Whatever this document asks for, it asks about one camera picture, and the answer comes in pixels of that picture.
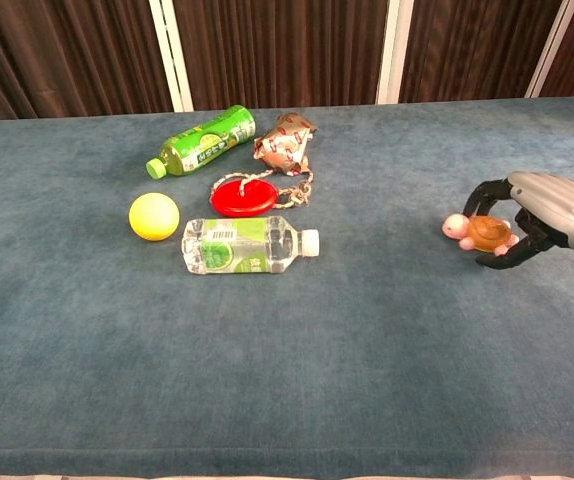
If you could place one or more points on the right robot hand grey black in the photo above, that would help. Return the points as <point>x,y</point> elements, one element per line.
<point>557,205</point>

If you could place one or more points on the orange toy turtle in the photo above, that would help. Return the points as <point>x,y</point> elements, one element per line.
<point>487,234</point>

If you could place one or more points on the crumpled brown snack wrapper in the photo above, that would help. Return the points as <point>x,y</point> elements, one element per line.
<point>283,147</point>

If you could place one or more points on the blue velvet table cloth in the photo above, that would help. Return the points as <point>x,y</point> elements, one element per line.
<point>287,350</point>

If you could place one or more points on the clear water bottle green label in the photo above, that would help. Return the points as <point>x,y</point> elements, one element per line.
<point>247,245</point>

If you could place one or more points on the green tea bottle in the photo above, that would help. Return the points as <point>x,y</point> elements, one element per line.
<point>202,142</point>

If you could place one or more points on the yellow ball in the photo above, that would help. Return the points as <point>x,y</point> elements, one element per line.
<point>153,216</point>

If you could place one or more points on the white frame post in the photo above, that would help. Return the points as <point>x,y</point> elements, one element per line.
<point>172,55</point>
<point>552,50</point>
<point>394,50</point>

